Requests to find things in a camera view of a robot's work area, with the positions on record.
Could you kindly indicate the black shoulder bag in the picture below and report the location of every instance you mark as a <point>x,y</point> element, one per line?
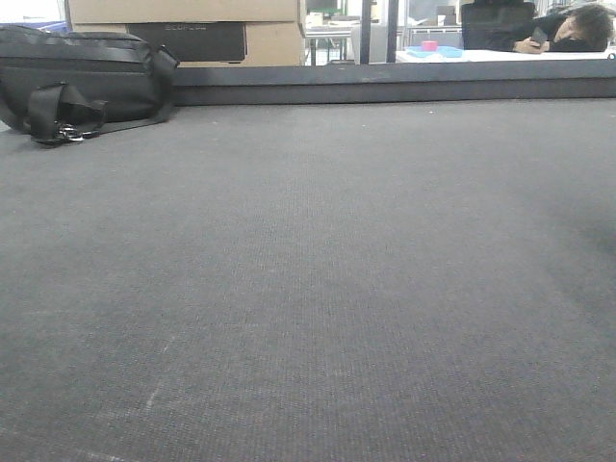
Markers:
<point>67,87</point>

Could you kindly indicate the pink block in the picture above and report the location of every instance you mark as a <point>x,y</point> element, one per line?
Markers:
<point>429,45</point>

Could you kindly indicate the white table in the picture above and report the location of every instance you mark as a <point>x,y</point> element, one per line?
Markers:
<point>485,56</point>

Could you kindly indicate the light blue tray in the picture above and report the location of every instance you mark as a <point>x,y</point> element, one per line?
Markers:
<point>441,52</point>

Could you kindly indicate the black office chair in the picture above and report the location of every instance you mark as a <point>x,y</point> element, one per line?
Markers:
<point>480,18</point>

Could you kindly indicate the large cardboard box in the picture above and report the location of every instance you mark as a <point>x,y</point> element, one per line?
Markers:
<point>138,11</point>

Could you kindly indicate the person in black resting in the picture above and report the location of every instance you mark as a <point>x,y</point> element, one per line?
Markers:
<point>588,28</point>

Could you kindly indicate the black vertical post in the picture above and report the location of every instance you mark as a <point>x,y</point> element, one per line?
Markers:
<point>392,31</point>

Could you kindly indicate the dark conveyor side rail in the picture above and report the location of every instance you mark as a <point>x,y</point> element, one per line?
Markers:
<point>393,83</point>

